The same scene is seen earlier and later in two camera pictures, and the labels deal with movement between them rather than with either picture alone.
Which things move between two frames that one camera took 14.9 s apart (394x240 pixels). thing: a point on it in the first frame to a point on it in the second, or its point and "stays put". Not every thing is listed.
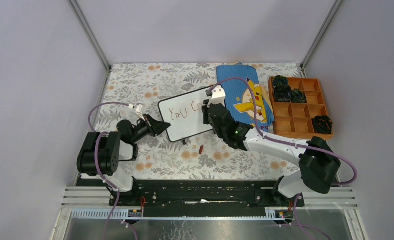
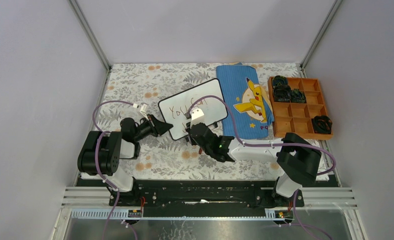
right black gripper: x=204 y=109 to x=192 y=141
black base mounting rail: x=224 y=193 stays put
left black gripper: x=157 y=127 stays put
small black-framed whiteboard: x=184 y=113 stays put
